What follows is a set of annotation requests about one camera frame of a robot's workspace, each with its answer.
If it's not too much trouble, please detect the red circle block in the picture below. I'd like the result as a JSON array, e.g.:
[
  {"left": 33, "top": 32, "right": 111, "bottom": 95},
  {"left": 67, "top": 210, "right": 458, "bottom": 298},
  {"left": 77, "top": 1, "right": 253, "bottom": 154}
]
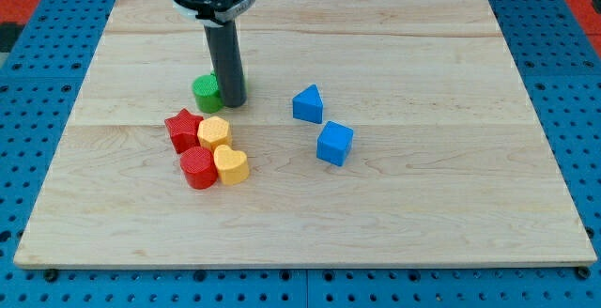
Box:
[{"left": 179, "top": 146, "right": 218, "bottom": 190}]

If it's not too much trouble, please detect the blue cube block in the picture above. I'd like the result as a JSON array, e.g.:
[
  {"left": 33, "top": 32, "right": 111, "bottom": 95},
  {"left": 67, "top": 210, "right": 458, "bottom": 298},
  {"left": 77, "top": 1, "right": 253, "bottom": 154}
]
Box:
[{"left": 316, "top": 121, "right": 354, "bottom": 166}]

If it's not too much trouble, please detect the yellow heart block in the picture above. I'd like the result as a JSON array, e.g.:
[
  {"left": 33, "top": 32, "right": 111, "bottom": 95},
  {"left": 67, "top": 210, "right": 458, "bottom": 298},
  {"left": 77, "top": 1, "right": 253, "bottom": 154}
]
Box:
[{"left": 213, "top": 145, "right": 250, "bottom": 185}]

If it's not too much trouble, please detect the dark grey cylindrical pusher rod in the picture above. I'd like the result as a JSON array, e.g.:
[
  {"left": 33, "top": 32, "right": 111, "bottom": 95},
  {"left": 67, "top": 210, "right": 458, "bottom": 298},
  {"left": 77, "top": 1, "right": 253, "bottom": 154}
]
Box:
[{"left": 205, "top": 21, "right": 247, "bottom": 108}]

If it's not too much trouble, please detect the red star block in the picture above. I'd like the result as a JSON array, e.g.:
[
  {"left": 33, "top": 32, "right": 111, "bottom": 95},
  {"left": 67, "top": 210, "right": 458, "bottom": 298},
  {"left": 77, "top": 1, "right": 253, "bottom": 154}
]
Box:
[{"left": 164, "top": 108, "right": 204, "bottom": 154}]

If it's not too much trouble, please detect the light wooden board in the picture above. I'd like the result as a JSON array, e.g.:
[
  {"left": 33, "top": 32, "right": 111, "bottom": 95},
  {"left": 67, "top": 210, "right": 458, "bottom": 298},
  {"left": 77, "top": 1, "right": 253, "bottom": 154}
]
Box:
[{"left": 14, "top": 0, "right": 597, "bottom": 270}]

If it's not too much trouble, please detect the green circle block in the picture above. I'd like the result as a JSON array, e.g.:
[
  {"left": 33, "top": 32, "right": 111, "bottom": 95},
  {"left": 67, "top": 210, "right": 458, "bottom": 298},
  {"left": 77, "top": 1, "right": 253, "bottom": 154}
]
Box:
[{"left": 192, "top": 74, "right": 223, "bottom": 114}]

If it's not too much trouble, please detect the yellow hexagon block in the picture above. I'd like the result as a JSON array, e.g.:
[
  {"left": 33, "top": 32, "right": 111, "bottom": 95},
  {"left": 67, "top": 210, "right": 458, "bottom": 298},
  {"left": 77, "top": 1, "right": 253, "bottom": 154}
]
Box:
[{"left": 197, "top": 116, "right": 233, "bottom": 152}]

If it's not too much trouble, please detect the blue triangle block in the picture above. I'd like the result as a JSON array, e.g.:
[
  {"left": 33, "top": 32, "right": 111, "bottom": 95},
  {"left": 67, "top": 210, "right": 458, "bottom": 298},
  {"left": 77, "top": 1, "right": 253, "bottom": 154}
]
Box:
[{"left": 292, "top": 85, "right": 323, "bottom": 124}]

